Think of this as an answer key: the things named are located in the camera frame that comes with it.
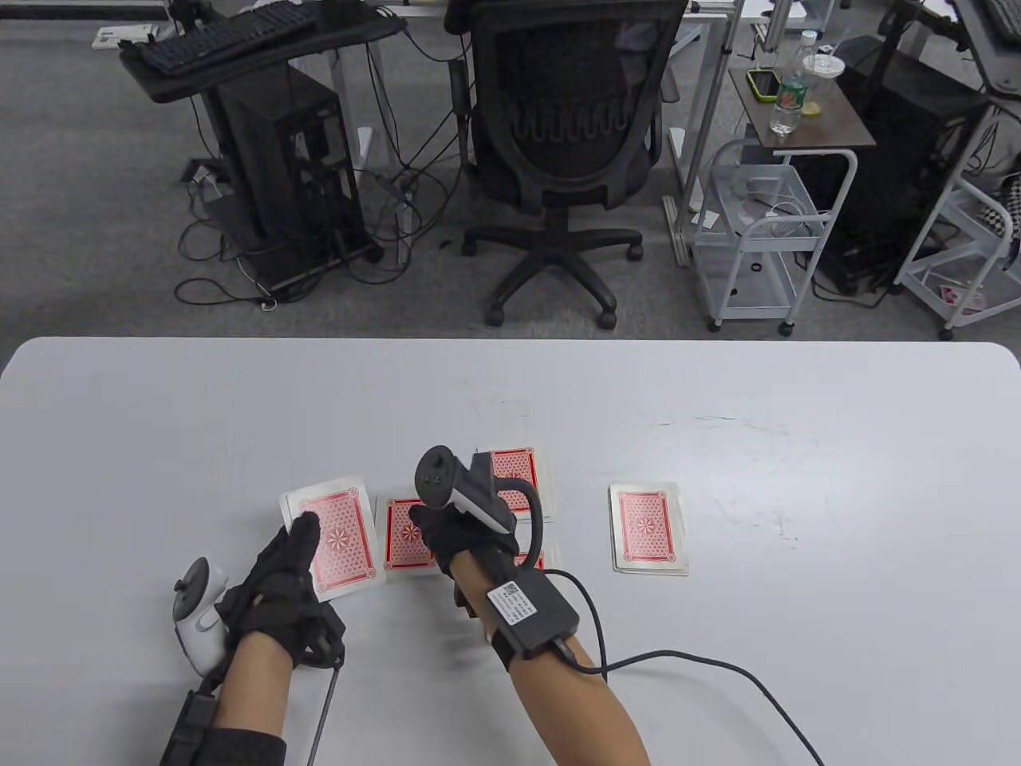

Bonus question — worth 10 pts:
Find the person's right hand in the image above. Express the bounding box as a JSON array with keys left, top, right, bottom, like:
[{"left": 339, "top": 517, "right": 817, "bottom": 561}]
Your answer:
[{"left": 408, "top": 503, "right": 519, "bottom": 587}]

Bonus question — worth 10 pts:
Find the person's left hand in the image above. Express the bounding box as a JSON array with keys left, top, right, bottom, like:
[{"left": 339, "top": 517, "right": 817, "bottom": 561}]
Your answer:
[{"left": 215, "top": 513, "right": 348, "bottom": 669}]

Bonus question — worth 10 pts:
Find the deck of red playing cards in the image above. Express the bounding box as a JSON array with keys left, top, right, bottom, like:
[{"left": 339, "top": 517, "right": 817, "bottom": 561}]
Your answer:
[{"left": 279, "top": 477, "right": 384, "bottom": 603}]

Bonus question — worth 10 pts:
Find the person's right forearm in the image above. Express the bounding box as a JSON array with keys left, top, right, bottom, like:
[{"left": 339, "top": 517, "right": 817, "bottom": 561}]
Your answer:
[{"left": 451, "top": 551, "right": 651, "bottom": 766}]

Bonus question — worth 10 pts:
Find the person's left forearm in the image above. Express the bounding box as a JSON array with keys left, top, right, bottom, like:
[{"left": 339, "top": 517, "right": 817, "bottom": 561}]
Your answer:
[{"left": 160, "top": 630, "right": 292, "bottom": 766}]

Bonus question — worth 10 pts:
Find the red and white card packet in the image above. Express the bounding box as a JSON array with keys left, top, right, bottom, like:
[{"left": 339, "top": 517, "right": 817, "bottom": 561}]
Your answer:
[{"left": 935, "top": 281, "right": 988, "bottom": 316}]

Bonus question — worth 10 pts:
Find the white and black VR controller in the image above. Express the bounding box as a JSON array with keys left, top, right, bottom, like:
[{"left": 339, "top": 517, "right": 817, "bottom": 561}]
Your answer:
[
  {"left": 413, "top": 445, "right": 553, "bottom": 571},
  {"left": 172, "top": 557, "right": 232, "bottom": 675}
]

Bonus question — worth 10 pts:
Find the black mesh office chair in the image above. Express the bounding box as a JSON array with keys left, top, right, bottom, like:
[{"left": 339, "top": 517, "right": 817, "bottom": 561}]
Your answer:
[{"left": 445, "top": 0, "right": 693, "bottom": 330}]

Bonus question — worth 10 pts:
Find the white desk leg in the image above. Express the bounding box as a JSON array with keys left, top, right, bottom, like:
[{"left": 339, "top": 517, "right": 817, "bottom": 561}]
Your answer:
[
  {"left": 664, "top": 0, "right": 747, "bottom": 268},
  {"left": 329, "top": 44, "right": 376, "bottom": 172}
]

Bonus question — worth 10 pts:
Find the black computer tower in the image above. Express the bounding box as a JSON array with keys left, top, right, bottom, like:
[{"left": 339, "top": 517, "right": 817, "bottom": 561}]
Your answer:
[
  {"left": 798, "top": 36, "right": 998, "bottom": 296},
  {"left": 209, "top": 62, "right": 382, "bottom": 292}
]

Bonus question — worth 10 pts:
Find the black hanging power brick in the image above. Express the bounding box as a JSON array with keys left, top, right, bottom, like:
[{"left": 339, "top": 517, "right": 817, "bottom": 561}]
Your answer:
[{"left": 447, "top": 57, "right": 473, "bottom": 172}]

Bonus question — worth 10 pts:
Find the clear bottle green label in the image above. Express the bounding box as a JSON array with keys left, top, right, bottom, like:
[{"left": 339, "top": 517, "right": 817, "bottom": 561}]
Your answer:
[{"left": 768, "top": 30, "right": 821, "bottom": 136}]

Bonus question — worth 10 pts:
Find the black keyboard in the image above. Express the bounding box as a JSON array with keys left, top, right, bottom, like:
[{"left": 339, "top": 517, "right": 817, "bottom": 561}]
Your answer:
[
  {"left": 130, "top": 0, "right": 320, "bottom": 77},
  {"left": 977, "top": 0, "right": 1021, "bottom": 45}
]

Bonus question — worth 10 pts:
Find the clear plastic cup with lid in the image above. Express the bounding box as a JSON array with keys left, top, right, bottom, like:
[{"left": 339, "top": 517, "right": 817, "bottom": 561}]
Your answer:
[{"left": 800, "top": 48, "right": 848, "bottom": 97}]

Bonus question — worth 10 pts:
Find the black white checkered cloth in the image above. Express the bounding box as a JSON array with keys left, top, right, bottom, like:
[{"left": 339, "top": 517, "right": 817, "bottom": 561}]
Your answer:
[{"left": 977, "top": 172, "right": 1021, "bottom": 240}]

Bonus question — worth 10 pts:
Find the black strapped wrist sensor box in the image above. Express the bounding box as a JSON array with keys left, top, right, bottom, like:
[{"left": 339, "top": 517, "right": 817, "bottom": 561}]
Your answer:
[
  {"left": 160, "top": 690, "right": 216, "bottom": 766},
  {"left": 487, "top": 568, "right": 581, "bottom": 659}
]

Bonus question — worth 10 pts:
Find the thin black cable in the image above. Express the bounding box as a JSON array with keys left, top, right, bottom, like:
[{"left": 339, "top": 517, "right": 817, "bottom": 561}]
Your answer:
[{"left": 307, "top": 666, "right": 344, "bottom": 766}]

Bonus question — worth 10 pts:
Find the thick black cable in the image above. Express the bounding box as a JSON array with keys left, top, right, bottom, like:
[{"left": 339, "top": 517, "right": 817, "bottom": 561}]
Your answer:
[{"left": 550, "top": 568, "right": 826, "bottom": 766}]

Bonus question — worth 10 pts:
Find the white rolling wire cart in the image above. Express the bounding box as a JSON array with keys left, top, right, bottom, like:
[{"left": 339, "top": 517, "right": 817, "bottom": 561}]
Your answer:
[
  {"left": 690, "top": 140, "right": 838, "bottom": 336},
  {"left": 893, "top": 104, "right": 1021, "bottom": 340}
]

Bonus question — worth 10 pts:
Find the white charger cable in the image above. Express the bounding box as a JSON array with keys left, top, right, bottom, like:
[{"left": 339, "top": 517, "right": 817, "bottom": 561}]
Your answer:
[{"left": 738, "top": 177, "right": 826, "bottom": 239}]

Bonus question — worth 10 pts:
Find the brown side table white frame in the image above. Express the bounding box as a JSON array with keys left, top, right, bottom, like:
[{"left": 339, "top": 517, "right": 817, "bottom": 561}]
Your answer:
[{"left": 728, "top": 57, "right": 877, "bottom": 300}]

